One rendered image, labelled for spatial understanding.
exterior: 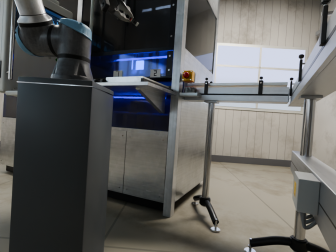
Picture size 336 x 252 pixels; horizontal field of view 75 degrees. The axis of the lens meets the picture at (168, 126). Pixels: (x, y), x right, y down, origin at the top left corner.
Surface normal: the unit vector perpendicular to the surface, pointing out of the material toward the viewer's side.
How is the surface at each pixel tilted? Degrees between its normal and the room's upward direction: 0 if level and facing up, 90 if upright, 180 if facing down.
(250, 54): 90
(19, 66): 90
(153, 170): 90
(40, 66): 90
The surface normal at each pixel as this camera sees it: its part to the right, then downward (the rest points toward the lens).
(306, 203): -0.42, -0.01
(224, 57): -0.04, 0.02
